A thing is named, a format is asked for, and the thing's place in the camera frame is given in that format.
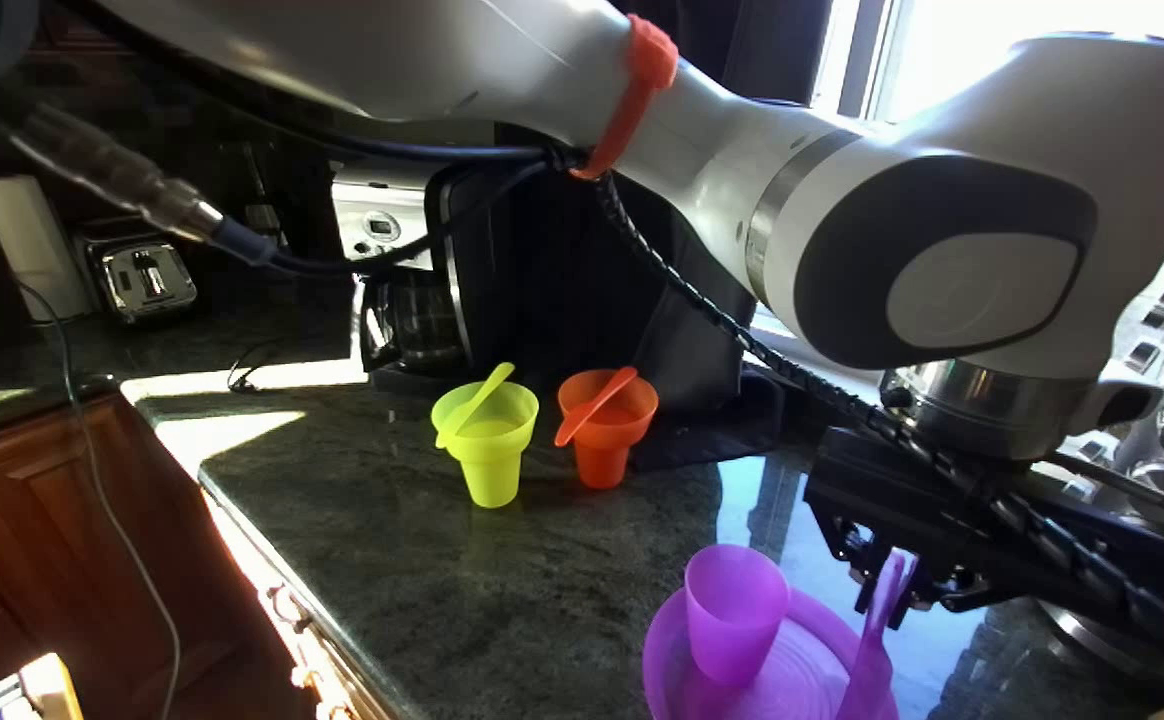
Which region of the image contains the wooden cabinet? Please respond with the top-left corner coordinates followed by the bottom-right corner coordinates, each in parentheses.
top-left (0, 395), bottom-right (390, 720)

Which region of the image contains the silver coffee maker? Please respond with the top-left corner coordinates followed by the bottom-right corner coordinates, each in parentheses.
top-left (330, 164), bottom-right (467, 376)

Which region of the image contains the white cable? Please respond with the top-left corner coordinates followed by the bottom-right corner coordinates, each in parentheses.
top-left (14, 283), bottom-right (187, 720)

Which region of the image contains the purple plastic spoon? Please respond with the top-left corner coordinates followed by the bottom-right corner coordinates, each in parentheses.
top-left (837, 546), bottom-right (913, 720)

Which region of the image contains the purple plastic plate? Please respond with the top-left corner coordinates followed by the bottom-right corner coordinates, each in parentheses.
top-left (641, 591), bottom-right (863, 720)

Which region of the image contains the green plastic cup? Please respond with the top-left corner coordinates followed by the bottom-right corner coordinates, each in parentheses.
top-left (427, 382), bottom-right (540, 506)

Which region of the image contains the green plastic spoon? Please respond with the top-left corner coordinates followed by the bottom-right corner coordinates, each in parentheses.
top-left (433, 359), bottom-right (515, 446)

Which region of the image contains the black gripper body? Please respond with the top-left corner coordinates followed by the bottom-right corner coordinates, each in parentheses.
top-left (806, 422), bottom-right (1164, 638)

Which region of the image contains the purple plastic cup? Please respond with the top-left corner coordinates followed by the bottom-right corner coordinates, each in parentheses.
top-left (683, 544), bottom-right (789, 688)

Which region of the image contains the orange plastic spoon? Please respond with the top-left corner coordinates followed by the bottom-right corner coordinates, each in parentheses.
top-left (550, 363), bottom-right (634, 446)

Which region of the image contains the orange plastic cup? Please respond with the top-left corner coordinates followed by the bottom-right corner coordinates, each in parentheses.
top-left (556, 369), bottom-right (658, 489)

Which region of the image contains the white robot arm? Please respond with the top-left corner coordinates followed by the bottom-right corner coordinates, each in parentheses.
top-left (98, 0), bottom-right (1164, 392)

